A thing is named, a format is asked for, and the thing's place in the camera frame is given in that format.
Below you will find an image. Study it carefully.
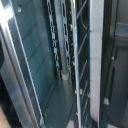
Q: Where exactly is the black toaster oven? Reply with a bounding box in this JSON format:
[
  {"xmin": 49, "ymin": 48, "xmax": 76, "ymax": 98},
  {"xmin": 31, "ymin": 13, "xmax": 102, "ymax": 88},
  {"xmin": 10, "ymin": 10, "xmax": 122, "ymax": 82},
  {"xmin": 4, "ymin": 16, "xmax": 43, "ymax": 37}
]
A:
[{"xmin": 77, "ymin": 0, "xmax": 128, "ymax": 128}]

